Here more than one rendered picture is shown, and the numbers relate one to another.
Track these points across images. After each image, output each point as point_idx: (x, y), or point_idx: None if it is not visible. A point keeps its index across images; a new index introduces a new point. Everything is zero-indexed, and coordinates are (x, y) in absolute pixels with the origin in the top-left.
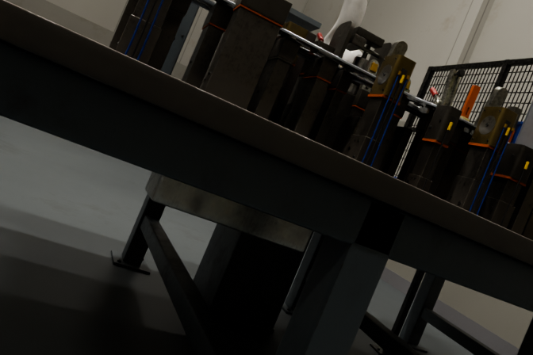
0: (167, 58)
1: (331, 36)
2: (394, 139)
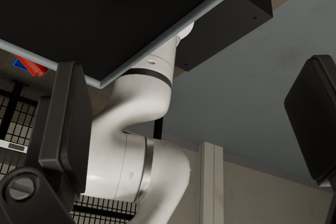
0: None
1: (148, 208)
2: None
